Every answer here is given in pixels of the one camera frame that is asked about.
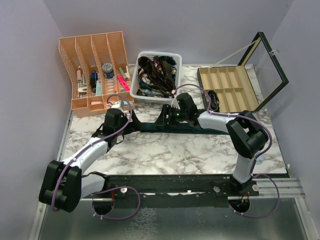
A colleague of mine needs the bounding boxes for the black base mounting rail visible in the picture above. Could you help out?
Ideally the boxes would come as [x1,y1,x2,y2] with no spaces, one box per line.
[81,172,259,208]

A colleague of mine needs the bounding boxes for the rolled patterned tie in box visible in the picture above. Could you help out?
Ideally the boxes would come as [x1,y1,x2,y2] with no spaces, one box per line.
[207,90,220,113]

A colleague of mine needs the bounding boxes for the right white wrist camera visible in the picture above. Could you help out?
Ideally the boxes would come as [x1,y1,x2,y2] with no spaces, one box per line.
[170,90,180,110]

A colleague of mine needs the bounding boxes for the pink highlighter marker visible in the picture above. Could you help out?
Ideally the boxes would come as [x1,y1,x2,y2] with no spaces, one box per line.
[117,75,130,92]

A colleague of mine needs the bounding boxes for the purple cable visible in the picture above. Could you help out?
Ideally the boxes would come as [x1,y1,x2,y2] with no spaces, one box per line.
[172,83,280,218]
[51,94,142,221]

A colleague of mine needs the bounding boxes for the light blue scissors package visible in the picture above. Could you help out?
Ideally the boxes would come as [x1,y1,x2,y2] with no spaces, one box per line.
[256,154,265,165]

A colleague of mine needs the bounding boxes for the black tie storage box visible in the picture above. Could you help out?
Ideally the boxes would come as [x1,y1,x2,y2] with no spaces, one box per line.
[197,31,289,113]

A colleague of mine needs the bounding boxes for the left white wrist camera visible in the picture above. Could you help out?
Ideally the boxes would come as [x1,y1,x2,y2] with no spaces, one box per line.
[106,100,124,112]

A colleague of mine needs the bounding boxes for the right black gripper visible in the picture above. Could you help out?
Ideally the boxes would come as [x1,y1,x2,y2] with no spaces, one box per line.
[154,103,189,127]

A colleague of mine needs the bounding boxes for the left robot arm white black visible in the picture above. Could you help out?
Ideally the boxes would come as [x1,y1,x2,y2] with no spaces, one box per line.
[38,108,131,213]

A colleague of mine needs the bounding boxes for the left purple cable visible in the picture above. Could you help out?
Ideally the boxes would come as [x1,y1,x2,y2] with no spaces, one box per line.
[51,94,142,221]

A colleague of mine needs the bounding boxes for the blue round tin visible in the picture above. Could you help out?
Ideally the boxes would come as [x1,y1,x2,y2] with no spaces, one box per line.
[102,62,115,79]

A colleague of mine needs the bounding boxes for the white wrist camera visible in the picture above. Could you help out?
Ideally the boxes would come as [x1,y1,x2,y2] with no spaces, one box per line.
[170,90,180,110]
[106,100,124,112]

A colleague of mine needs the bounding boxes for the aluminium frame rail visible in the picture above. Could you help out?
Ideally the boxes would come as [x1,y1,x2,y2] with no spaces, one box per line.
[81,175,305,200]

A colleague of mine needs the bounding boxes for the orange desk file organizer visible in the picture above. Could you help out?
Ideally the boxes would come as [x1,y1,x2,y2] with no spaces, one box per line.
[58,31,135,118]

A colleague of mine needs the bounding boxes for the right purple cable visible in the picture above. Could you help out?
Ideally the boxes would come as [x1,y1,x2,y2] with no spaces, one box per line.
[172,83,280,218]

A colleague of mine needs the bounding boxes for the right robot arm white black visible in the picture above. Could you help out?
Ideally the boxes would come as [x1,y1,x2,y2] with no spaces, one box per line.
[155,93,271,196]

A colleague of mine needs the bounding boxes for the pile of patterned ties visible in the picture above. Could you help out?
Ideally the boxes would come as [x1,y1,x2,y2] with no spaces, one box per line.
[137,55,177,98]

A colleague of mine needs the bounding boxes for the dark green tie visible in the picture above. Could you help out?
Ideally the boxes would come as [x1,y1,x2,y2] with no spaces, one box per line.
[138,122,229,135]

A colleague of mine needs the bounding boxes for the white plastic basket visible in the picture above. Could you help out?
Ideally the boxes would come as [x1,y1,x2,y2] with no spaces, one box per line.
[129,51,182,105]

